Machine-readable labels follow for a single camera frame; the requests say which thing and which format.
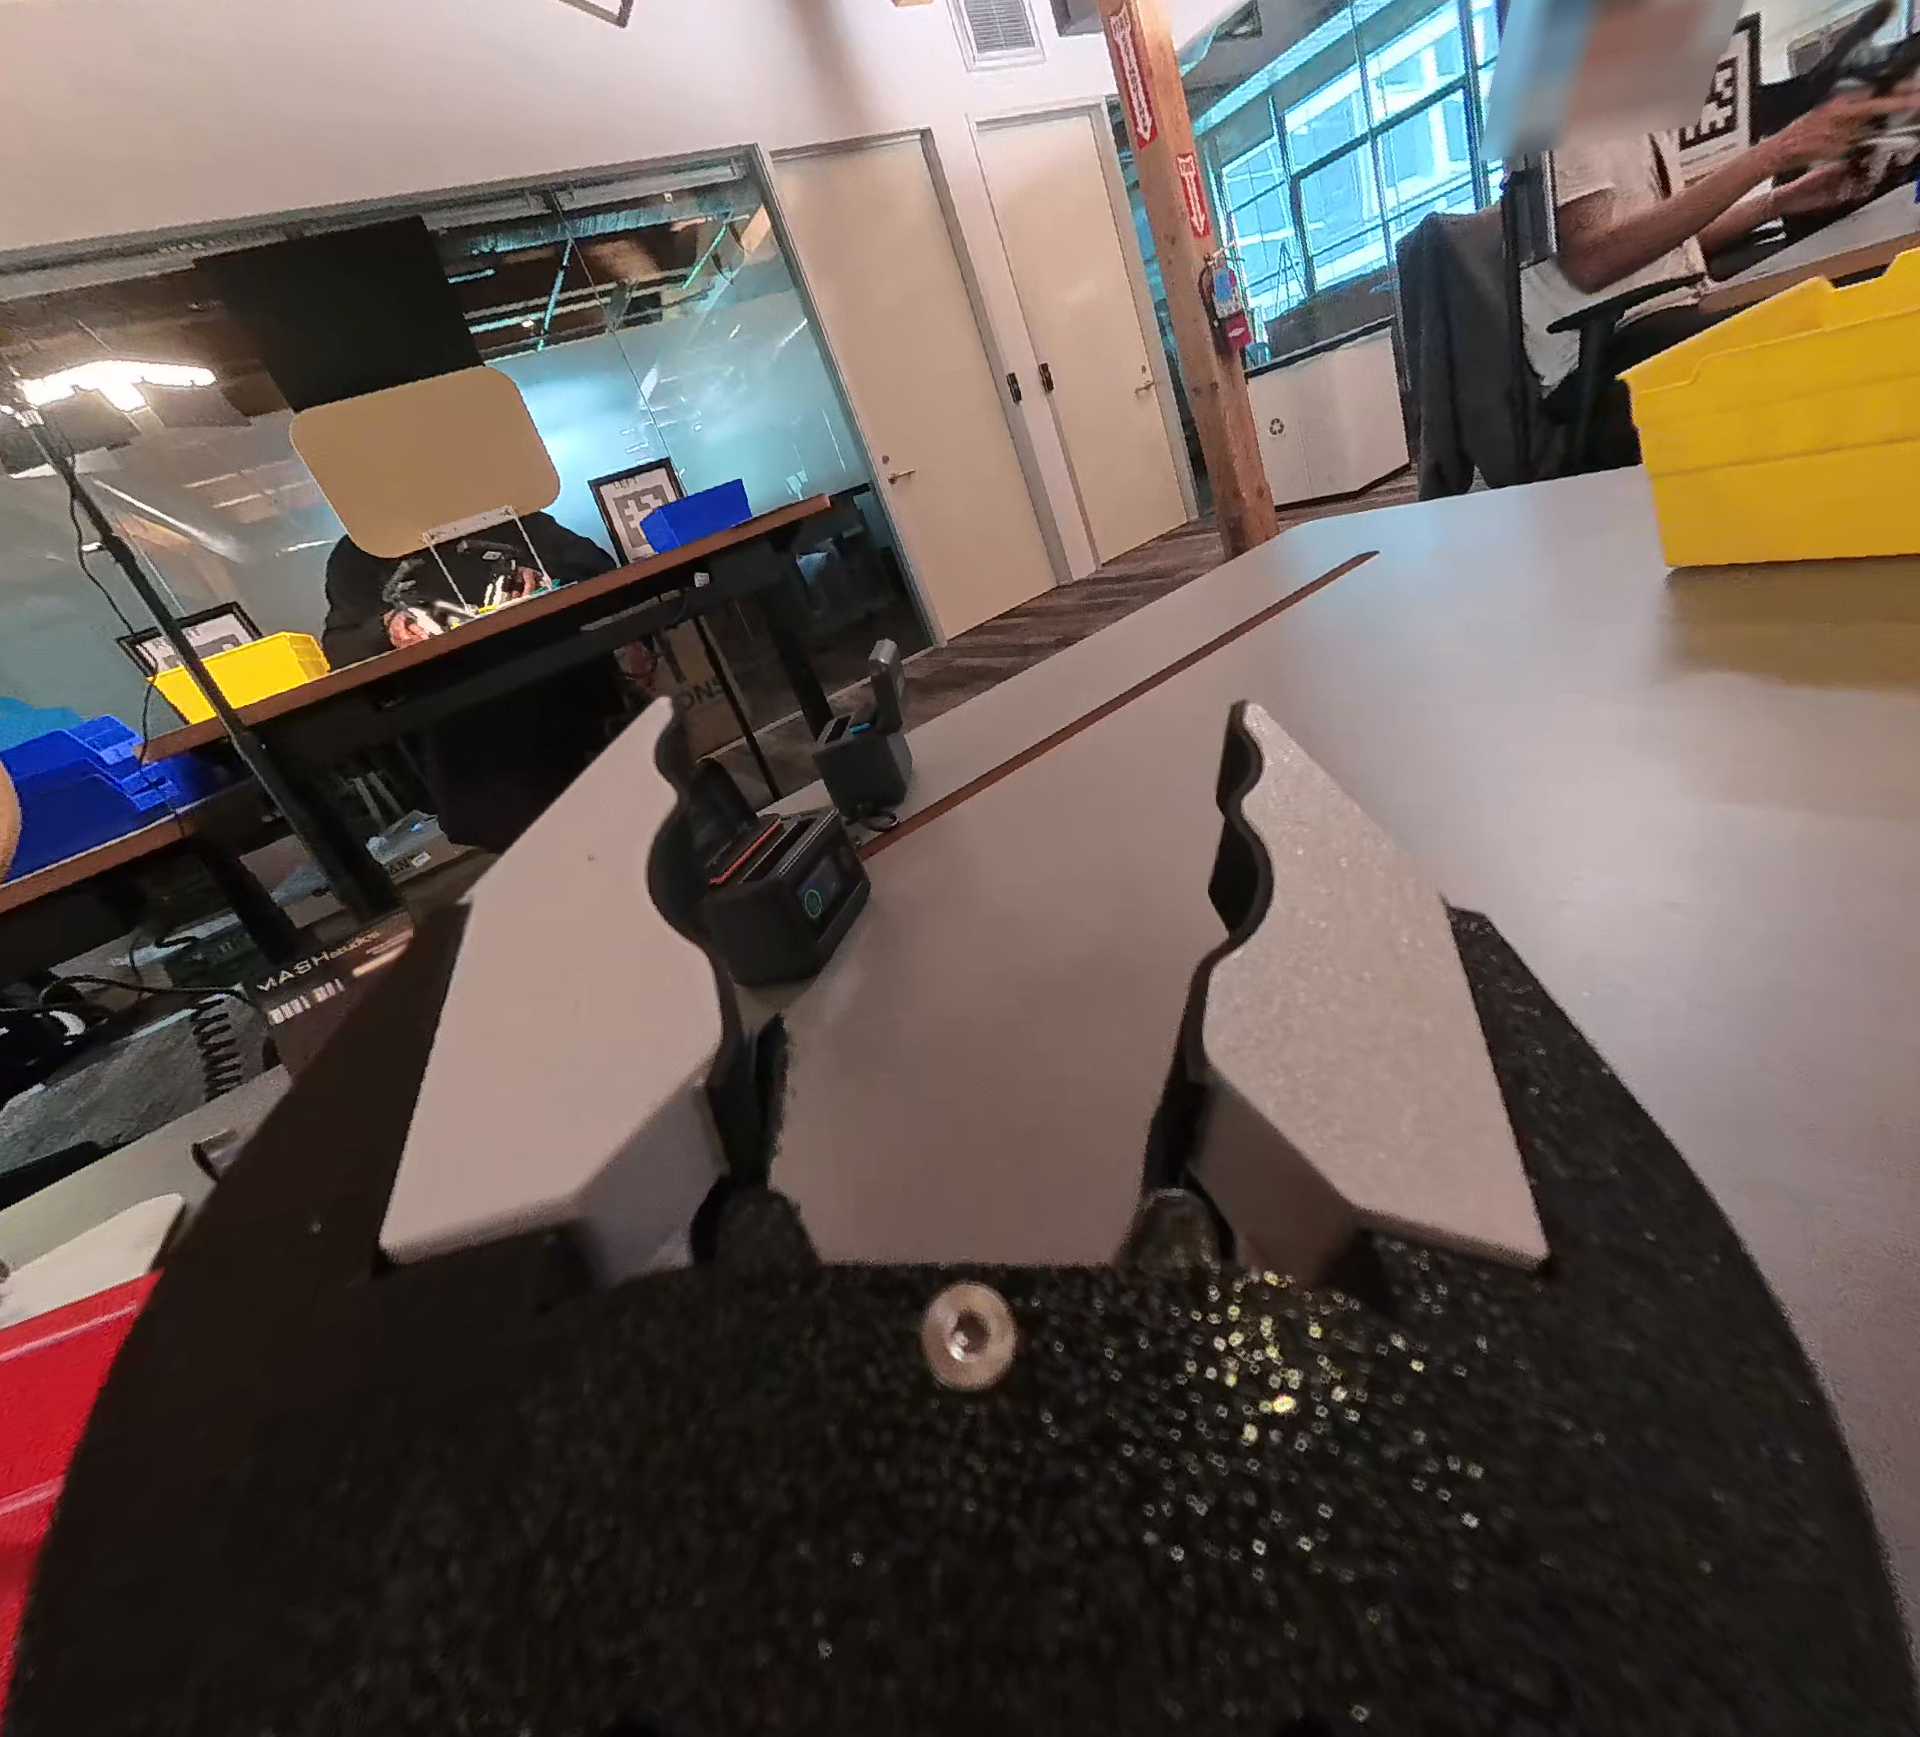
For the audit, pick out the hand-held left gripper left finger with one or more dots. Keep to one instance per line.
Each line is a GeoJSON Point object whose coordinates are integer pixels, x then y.
{"type": "Point", "coordinates": [570, 1017]}

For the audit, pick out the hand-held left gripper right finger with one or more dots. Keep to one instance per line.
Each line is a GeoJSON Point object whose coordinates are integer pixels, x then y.
{"type": "Point", "coordinates": [1351, 1017]}

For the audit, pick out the red plastic bin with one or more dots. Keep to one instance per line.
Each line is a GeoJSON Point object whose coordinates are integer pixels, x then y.
{"type": "Point", "coordinates": [60, 1436]}

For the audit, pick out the yellow plastic bin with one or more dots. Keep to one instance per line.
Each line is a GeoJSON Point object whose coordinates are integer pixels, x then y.
{"type": "Point", "coordinates": [1771, 447]}
{"type": "Point", "coordinates": [249, 674]}

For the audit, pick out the black charging case with display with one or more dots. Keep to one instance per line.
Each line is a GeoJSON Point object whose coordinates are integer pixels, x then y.
{"type": "Point", "coordinates": [780, 896]}

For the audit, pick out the black equipment box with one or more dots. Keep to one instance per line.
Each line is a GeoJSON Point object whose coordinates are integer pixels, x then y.
{"type": "Point", "coordinates": [323, 978]}

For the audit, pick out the cardboard box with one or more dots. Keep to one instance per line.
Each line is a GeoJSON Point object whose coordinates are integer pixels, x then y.
{"type": "Point", "coordinates": [705, 716]}

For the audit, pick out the brown-top desk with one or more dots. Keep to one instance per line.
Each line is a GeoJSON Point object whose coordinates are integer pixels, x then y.
{"type": "Point", "coordinates": [90, 862]}
{"type": "Point", "coordinates": [495, 649]}

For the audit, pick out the dark grey charger box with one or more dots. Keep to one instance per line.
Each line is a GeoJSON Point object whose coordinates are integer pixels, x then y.
{"type": "Point", "coordinates": [863, 754]}

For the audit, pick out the framed tag marker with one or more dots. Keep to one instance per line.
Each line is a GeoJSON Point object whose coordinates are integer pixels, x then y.
{"type": "Point", "coordinates": [638, 510]}
{"type": "Point", "coordinates": [194, 638]}

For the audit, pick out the blue plastic bin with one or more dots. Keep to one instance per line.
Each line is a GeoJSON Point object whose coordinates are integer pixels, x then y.
{"type": "Point", "coordinates": [698, 518]}

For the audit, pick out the stack of blue bins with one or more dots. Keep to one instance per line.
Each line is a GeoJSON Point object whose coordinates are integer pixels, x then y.
{"type": "Point", "coordinates": [90, 793]}

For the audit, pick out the white cabinet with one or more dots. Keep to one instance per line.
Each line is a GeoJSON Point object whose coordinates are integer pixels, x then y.
{"type": "Point", "coordinates": [1334, 416]}

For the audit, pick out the office chair with dark jacket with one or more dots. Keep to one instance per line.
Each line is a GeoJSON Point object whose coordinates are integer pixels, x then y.
{"type": "Point", "coordinates": [1462, 356]}

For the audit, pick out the white door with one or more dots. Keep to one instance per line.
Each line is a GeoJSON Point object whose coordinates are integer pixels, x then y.
{"type": "Point", "coordinates": [915, 386]}
{"type": "Point", "coordinates": [1080, 342]}

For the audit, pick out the red fire extinguisher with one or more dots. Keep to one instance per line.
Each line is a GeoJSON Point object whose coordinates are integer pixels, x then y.
{"type": "Point", "coordinates": [1230, 304]}

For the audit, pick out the black panel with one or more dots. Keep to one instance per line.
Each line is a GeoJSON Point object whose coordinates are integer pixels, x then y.
{"type": "Point", "coordinates": [344, 312]}

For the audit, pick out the red arrow sign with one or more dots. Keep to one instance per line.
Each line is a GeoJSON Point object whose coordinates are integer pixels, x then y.
{"type": "Point", "coordinates": [1137, 73]}
{"type": "Point", "coordinates": [1190, 201]}

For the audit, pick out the printed tag board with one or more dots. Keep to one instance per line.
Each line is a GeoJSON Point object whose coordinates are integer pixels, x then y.
{"type": "Point", "coordinates": [1723, 102]}

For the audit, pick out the wooden post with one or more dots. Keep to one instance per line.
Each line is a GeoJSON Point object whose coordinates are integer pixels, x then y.
{"type": "Point", "coordinates": [1184, 342]}

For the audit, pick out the wall air vent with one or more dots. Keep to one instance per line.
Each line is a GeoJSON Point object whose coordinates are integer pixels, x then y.
{"type": "Point", "coordinates": [997, 4]}

